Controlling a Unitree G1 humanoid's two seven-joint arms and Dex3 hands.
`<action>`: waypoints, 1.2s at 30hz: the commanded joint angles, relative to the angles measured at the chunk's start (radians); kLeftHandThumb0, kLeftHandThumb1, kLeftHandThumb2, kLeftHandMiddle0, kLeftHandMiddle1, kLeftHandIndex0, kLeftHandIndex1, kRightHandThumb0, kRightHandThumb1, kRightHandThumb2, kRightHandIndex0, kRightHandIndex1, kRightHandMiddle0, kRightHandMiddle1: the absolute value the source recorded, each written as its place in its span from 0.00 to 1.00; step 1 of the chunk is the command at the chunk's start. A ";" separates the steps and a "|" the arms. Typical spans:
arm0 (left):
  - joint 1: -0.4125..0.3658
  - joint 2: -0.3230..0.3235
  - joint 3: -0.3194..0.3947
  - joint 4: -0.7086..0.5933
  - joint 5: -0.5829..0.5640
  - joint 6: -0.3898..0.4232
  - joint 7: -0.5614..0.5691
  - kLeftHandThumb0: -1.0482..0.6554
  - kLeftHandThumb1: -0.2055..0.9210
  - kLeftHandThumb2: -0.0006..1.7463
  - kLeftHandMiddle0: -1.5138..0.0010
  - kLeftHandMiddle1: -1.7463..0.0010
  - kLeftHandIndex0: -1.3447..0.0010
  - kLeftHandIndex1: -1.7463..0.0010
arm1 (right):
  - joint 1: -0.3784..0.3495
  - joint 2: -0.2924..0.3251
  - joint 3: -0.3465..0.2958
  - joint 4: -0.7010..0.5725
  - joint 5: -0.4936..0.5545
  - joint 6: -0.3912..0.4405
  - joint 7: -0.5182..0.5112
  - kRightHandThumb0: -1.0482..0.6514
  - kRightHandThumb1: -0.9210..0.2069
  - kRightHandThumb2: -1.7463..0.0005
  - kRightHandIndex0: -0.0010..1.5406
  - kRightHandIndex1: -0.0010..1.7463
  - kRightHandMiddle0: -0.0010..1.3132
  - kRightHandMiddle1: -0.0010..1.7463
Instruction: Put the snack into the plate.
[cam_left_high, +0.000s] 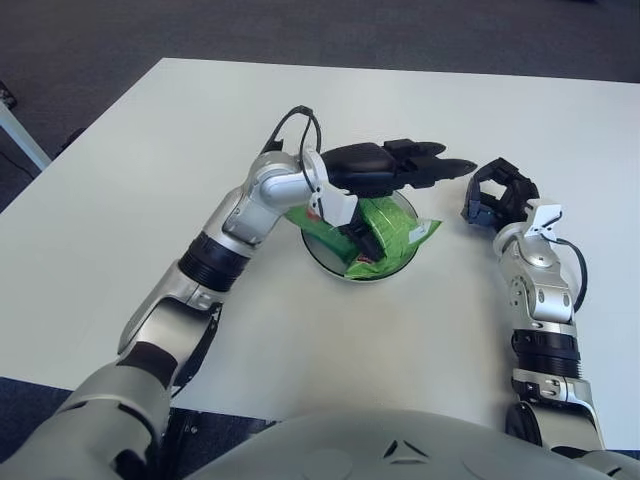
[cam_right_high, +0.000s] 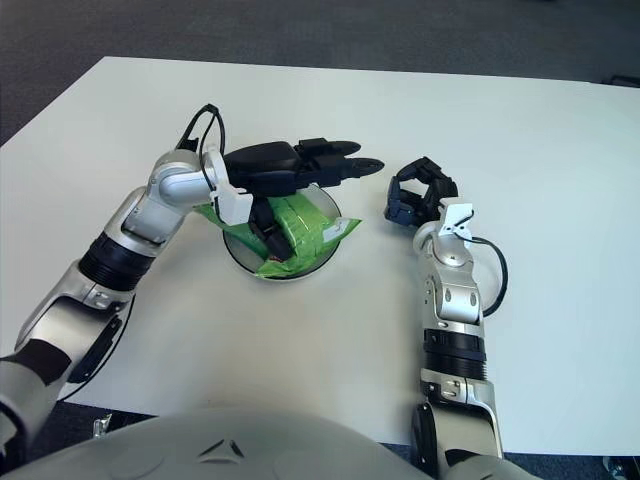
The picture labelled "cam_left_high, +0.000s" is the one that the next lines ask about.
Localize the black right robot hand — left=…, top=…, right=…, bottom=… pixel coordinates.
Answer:
left=460, top=157, right=565, bottom=240

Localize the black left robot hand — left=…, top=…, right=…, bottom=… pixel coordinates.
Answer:
left=308, top=138, right=477, bottom=261

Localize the green snack bag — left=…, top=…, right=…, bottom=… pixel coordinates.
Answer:
left=284, top=195, right=444, bottom=281

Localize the white plate with black rim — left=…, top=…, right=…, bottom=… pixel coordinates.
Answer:
left=301, top=189, right=420, bottom=282

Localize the grey robot torso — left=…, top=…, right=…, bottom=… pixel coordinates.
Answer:
left=189, top=408, right=601, bottom=480

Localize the white side table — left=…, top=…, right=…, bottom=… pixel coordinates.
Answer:
left=0, top=102, right=53, bottom=171

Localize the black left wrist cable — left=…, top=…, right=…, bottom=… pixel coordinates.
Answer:
left=259, top=104, right=324, bottom=194

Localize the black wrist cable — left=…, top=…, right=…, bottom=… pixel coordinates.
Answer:
left=259, top=104, right=324, bottom=194
left=554, top=238, right=589, bottom=314

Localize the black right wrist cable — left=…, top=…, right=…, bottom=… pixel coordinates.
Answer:
left=554, top=238, right=589, bottom=314

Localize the black frame with metal clip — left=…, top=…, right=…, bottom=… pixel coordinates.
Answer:
left=167, top=407, right=279, bottom=451

